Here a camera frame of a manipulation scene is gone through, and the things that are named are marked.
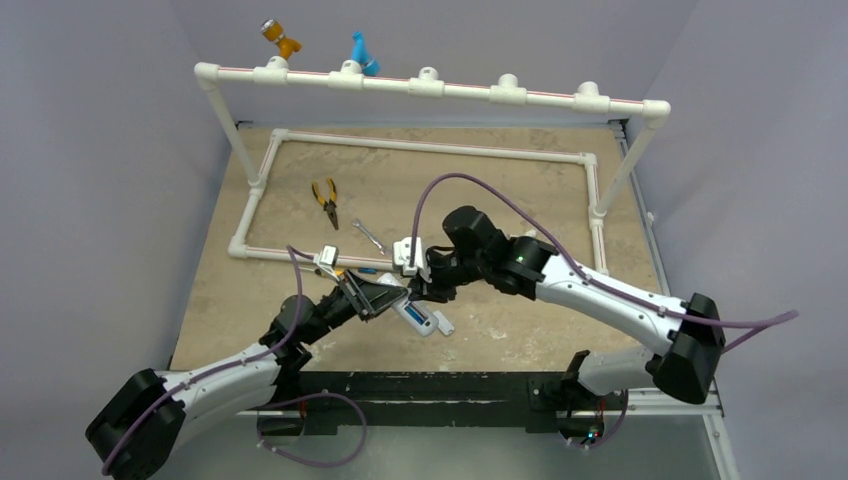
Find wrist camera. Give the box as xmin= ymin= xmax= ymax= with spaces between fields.
xmin=313 ymin=245 xmax=339 ymax=279
xmin=392 ymin=237 xmax=430 ymax=282

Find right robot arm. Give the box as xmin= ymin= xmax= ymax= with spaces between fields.
xmin=409 ymin=206 xmax=726 ymax=407

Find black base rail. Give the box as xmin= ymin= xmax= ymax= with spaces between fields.
xmin=265 ymin=371 xmax=627 ymax=443

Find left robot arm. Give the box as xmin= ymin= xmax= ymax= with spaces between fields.
xmin=85 ymin=270 xmax=408 ymax=479

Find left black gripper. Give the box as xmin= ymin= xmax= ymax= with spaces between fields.
xmin=301 ymin=269 xmax=406 ymax=346

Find white PVC pipe frame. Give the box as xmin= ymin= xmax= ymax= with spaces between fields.
xmin=194 ymin=56 xmax=671 ymax=273

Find silver wrench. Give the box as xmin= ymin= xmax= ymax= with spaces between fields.
xmin=351 ymin=218 xmax=392 ymax=257

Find yellow handled pliers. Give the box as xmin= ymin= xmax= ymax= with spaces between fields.
xmin=311 ymin=177 xmax=339 ymax=230

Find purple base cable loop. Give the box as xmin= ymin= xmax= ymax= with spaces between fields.
xmin=256 ymin=390 xmax=370 ymax=468

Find aluminium table frame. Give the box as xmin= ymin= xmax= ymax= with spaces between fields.
xmin=132 ymin=119 xmax=743 ymax=480

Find orange faucet nozzle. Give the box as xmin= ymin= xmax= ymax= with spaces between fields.
xmin=260 ymin=19 xmax=302 ymax=60

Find blue battery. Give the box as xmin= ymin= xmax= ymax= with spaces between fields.
xmin=405 ymin=304 xmax=428 ymax=323

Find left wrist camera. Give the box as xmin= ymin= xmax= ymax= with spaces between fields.
xmin=313 ymin=245 xmax=339 ymax=279

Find white battery compartment cover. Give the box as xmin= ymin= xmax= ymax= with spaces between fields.
xmin=433 ymin=311 xmax=455 ymax=336

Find blue faucet nozzle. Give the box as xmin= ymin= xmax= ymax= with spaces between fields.
xmin=350 ymin=31 xmax=381 ymax=77

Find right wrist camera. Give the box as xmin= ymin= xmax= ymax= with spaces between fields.
xmin=392 ymin=237 xmax=430 ymax=282

